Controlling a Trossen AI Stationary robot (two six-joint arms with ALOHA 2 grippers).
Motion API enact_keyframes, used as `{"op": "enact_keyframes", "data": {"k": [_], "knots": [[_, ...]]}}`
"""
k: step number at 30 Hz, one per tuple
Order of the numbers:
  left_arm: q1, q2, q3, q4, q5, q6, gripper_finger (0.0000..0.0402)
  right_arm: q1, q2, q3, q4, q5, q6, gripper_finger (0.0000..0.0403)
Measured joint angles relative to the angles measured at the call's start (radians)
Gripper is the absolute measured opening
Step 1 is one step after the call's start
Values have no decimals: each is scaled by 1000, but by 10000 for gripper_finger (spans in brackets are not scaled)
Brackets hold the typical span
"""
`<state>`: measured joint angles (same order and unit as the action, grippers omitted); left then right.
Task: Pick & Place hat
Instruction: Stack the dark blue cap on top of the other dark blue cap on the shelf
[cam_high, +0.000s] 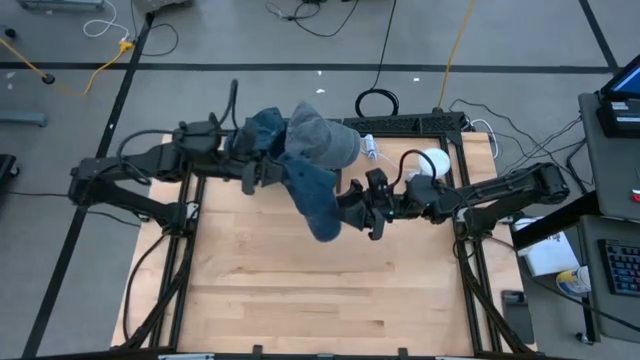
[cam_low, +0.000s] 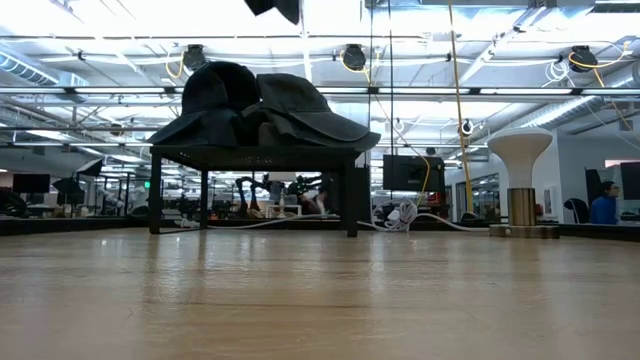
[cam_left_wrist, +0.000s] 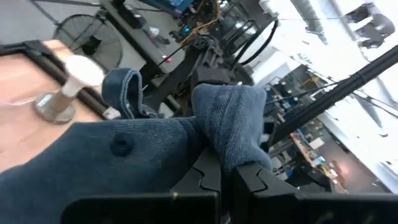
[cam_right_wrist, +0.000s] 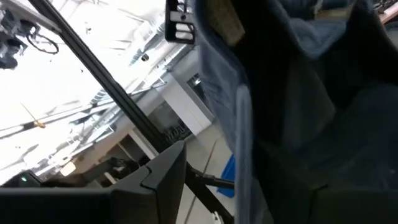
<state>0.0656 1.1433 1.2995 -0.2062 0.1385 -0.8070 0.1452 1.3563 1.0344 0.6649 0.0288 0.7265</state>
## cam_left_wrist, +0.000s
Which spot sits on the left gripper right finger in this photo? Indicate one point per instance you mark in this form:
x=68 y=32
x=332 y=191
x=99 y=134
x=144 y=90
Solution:
x=255 y=193

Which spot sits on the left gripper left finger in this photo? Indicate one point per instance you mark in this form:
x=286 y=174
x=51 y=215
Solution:
x=199 y=189

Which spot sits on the dark blue denim baseball cap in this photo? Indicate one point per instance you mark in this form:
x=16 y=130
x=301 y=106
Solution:
x=124 y=155

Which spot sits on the red button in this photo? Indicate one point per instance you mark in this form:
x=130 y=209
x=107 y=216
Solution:
x=168 y=59

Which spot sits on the grey equipment cart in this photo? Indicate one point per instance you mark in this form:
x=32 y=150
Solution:
x=146 y=49

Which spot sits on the white mushroom table lamp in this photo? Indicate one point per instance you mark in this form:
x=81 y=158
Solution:
x=81 y=73

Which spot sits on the black equipment box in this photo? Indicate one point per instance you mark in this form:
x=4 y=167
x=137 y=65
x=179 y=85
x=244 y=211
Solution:
x=132 y=17

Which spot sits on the silver metal bracket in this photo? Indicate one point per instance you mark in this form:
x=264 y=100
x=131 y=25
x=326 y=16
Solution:
x=112 y=113

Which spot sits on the black aluminium table frame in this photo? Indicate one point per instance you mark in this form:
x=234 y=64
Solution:
x=342 y=91

